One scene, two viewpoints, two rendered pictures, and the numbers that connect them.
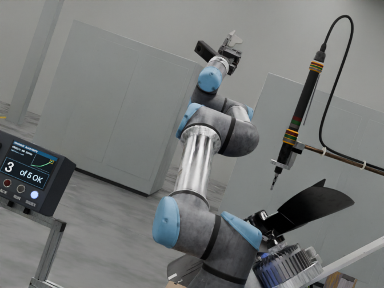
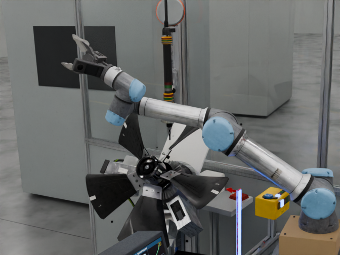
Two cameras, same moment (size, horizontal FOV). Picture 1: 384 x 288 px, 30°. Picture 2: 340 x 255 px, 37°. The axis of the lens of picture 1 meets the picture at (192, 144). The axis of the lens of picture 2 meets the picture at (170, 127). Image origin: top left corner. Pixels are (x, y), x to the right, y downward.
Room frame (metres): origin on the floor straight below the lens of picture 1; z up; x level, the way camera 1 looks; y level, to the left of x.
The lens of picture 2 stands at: (1.62, 1.72, 1.98)
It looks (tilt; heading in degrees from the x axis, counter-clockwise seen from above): 15 degrees down; 291
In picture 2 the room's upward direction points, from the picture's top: 2 degrees counter-clockwise
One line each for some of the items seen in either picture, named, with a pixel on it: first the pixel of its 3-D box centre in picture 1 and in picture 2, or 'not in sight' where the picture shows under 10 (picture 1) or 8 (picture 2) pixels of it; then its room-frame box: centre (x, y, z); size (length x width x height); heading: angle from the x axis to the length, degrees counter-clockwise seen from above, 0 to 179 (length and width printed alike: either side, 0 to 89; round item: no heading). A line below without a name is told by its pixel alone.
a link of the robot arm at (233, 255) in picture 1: (232, 243); (317, 185); (1.76, -0.18, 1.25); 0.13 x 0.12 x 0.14; 96
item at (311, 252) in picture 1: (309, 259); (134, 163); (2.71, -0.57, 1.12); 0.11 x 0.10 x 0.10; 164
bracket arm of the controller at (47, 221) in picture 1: (31, 213); not in sight; (2.23, 0.40, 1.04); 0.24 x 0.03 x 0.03; 74
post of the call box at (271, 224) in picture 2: not in sight; (271, 223); (1.98, -0.49, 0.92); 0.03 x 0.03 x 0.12; 74
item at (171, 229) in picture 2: not in sight; (167, 229); (2.43, -0.31, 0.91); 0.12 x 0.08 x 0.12; 74
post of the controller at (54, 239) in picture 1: (50, 250); not in sight; (2.20, 0.30, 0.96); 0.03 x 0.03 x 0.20; 74
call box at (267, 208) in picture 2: not in sight; (272, 204); (1.98, -0.49, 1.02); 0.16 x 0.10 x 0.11; 74
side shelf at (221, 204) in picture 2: not in sight; (214, 199); (2.36, -0.86, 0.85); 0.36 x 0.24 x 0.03; 164
